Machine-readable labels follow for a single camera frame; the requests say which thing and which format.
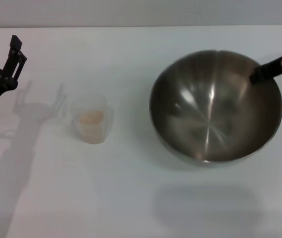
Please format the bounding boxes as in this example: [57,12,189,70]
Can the stainless steel bowl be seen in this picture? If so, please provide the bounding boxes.
[148,50,282,170]

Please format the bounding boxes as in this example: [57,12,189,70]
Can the clear plastic measuring cup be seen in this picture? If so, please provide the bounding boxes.
[70,95,115,145]

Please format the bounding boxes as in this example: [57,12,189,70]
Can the white rice grains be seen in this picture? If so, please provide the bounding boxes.
[77,111,105,143]

